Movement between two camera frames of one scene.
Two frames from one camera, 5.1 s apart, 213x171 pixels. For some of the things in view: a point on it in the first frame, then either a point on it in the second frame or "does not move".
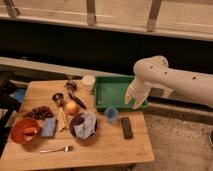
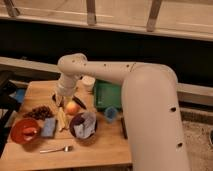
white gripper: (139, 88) -> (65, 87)
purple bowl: (78, 119) does not move
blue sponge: (48, 128) does not move
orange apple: (71, 108) does not move
